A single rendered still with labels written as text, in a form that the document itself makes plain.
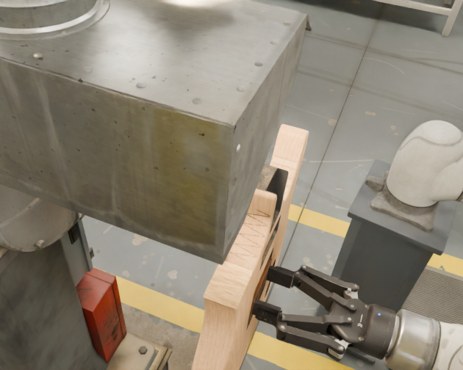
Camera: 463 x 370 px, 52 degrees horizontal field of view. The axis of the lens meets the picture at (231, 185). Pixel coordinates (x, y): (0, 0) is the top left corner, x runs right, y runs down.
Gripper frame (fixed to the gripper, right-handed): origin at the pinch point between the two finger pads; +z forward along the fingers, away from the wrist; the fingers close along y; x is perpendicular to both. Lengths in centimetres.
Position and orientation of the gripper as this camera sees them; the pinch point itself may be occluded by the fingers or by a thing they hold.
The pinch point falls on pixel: (261, 288)
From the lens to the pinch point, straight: 77.6
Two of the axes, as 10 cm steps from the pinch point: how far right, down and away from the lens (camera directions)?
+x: 0.9, -7.8, -6.2
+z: -9.3, -2.9, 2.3
